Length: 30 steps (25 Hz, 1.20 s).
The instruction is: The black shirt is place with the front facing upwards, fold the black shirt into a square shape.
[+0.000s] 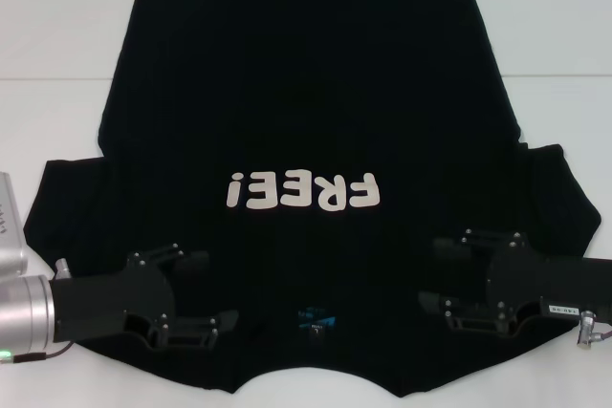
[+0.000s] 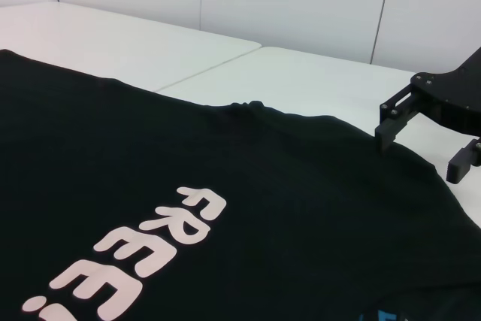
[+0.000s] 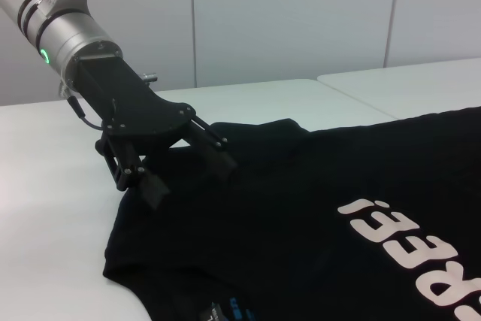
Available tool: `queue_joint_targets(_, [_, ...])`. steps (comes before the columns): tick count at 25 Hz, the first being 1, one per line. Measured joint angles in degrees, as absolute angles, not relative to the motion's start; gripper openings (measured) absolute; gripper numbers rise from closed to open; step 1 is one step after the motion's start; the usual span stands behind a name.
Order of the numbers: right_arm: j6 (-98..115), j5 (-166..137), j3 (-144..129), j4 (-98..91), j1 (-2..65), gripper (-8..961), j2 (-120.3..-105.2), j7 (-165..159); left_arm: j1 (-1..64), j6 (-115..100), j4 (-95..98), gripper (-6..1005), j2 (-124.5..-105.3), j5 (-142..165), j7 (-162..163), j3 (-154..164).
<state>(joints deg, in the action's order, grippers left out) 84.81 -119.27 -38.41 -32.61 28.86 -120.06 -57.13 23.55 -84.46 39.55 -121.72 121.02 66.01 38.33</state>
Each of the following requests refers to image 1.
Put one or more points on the black shirt with FREE print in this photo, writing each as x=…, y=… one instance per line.
x=306, y=92

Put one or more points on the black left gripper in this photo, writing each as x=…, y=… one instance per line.
x=110, y=298

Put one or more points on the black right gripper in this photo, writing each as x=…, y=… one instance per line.
x=550, y=284

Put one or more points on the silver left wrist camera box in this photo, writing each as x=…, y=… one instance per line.
x=10, y=226

